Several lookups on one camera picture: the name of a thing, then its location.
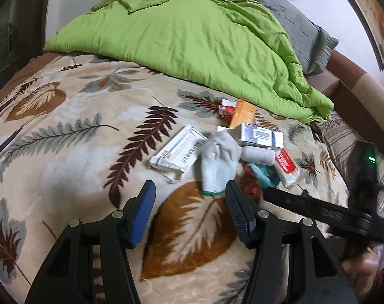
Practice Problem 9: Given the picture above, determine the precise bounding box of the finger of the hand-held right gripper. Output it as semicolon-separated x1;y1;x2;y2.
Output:
262;187;384;244

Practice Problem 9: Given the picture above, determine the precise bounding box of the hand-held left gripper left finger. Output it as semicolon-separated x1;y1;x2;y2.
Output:
25;180;156;304

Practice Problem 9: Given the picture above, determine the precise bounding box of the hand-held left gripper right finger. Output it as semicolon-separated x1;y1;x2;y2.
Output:
225;180;359;304

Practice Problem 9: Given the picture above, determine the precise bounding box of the red wrapper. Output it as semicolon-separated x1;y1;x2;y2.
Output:
241;168;264;204

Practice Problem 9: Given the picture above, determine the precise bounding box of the teal plastic wrapper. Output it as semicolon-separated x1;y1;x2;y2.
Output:
244;163;280;187

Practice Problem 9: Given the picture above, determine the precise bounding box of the grey knitted work glove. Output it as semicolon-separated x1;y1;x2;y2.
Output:
198;132;242;196

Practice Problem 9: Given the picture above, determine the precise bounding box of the person's right hand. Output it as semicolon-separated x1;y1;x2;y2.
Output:
343;255;380;295

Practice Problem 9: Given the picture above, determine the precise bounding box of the red and white packet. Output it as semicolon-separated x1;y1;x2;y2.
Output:
274;148;307;188

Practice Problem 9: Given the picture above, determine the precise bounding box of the striped beige pillow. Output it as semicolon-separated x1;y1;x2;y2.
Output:
316;117;384;210

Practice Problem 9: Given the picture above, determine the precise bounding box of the white roll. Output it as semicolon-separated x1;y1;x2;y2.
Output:
239;144;275;167

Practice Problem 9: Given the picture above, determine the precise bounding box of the open white medicine box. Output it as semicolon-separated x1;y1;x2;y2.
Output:
148;124;209;182

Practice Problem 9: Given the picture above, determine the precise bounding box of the brown padded headboard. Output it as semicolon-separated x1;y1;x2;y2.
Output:
306;49;384;172

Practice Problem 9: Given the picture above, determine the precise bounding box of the blue and white box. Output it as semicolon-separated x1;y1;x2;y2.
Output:
236;123;284;149

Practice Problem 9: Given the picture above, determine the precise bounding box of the leaf print blanket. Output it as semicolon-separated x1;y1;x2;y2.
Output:
0;52;351;304

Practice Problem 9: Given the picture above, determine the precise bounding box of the orange cardboard box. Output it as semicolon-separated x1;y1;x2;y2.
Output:
228;99;256;130

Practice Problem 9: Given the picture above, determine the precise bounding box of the red small box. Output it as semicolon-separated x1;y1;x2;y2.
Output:
218;99;240;122

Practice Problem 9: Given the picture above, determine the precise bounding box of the grey pillow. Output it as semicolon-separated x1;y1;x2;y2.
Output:
247;0;339;76

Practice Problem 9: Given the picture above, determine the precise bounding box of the green quilt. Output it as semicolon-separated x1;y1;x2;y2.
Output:
43;0;335;125

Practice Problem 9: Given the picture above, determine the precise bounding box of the dark wooden cabinet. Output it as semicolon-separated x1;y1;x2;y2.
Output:
0;0;55;99

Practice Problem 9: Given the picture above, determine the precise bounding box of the framed wall picture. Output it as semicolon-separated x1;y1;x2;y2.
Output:
333;0;384;72

